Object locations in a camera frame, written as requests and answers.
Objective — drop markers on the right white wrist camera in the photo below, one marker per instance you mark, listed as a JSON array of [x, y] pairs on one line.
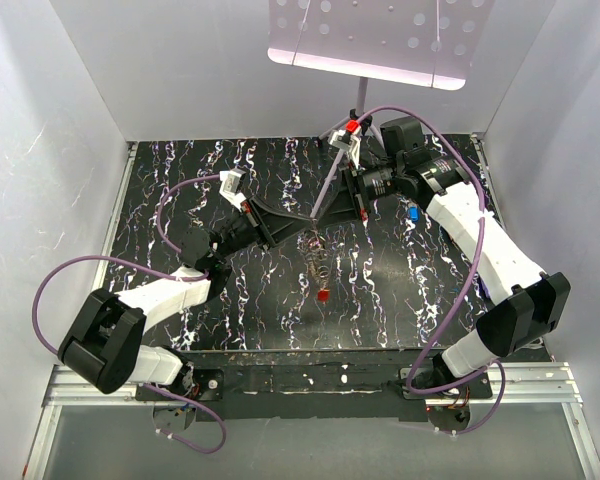
[[347, 140]]

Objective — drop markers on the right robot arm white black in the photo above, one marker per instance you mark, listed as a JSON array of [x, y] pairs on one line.
[[527, 301]]

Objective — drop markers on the lilac music stand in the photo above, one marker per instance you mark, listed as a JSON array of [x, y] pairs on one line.
[[425, 44]]

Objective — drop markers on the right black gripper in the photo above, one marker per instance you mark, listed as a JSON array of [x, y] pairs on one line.
[[343, 205]]

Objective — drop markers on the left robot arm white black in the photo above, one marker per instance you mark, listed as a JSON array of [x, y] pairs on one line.
[[104, 344]]

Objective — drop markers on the large toothed keyring disc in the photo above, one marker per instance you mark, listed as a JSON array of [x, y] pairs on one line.
[[317, 259]]

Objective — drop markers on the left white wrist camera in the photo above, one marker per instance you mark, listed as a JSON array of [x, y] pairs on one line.
[[231, 186]]

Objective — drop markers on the aluminium frame rail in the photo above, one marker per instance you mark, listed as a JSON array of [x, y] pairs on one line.
[[525, 383]]

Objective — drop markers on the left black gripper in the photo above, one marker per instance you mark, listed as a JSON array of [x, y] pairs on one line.
[[278, 225]]

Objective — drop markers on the black front rail base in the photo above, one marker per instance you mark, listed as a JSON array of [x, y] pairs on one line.
[[305, 384]]

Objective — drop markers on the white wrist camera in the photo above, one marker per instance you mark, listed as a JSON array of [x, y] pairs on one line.
[[231, 186], [347, 140]]

